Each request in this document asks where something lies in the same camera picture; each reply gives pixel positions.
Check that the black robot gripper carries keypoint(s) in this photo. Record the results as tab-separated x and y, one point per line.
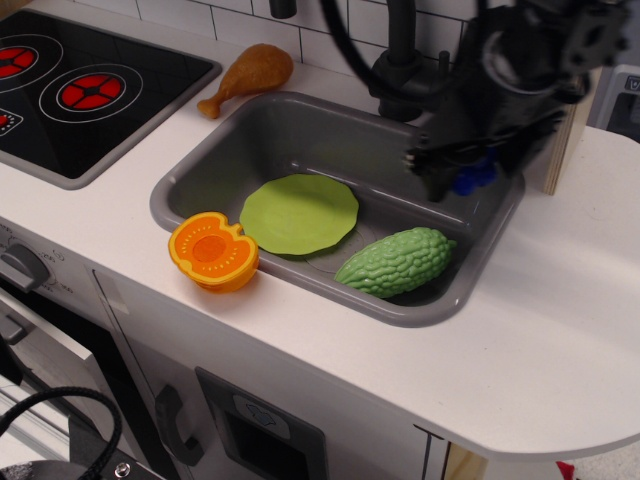
482	113

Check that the blue toy blueberries cluster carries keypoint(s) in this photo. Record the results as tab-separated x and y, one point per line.
480	174

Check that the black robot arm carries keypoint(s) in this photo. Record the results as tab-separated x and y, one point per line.
517	69

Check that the green toy plate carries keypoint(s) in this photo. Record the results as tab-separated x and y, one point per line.
299	214

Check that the grey toy sink basin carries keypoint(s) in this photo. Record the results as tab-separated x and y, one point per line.
279	134

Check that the wooden side panel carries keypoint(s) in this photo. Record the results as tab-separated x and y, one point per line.
568	135

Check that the green toy bitter melon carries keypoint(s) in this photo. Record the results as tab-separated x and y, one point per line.
398	263

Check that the black toy faucet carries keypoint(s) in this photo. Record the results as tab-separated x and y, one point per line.
401	65

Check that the brown toy chicken drumstick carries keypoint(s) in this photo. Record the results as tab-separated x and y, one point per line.
260	68

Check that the orange toy pumpkin half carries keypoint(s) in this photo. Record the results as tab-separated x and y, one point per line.
213	253

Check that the grey dishwasher panel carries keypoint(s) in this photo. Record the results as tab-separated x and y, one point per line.
262	437

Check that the black toy stovetop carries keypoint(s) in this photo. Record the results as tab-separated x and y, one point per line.
75	99

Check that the grey oven knob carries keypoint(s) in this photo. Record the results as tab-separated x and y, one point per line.
23	268

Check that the grey cabinet door handle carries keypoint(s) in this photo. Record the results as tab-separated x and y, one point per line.
167	407

